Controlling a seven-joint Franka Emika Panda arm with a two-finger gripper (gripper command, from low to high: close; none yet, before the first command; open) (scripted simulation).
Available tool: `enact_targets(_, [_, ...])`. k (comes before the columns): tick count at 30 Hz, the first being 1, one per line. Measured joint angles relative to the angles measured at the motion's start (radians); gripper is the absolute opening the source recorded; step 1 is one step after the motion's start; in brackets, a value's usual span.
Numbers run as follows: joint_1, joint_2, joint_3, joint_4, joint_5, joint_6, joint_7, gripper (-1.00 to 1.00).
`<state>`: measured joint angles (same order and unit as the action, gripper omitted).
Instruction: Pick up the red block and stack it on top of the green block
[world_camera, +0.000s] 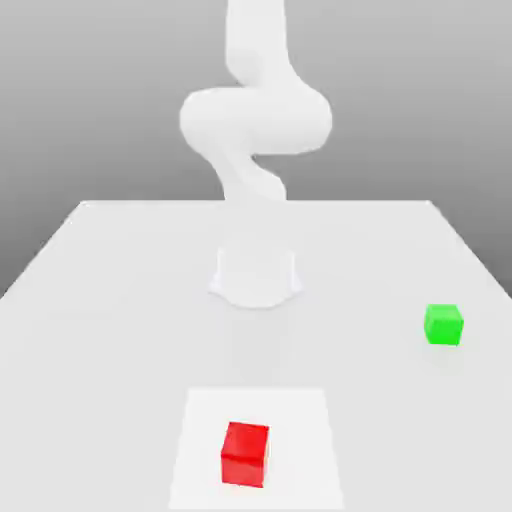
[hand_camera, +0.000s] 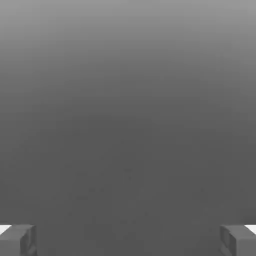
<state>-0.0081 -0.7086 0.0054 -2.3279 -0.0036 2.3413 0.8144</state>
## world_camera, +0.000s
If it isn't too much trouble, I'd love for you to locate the small red cube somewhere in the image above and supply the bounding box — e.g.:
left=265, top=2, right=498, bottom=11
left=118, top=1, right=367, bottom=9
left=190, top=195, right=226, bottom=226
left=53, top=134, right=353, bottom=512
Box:
left=220, top=420, right=271, bottom=489

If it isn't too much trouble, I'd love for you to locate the small green cube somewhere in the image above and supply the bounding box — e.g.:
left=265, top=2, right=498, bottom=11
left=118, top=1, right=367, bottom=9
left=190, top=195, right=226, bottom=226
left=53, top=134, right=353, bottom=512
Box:
left=423, top=303, right=466, bottom=347

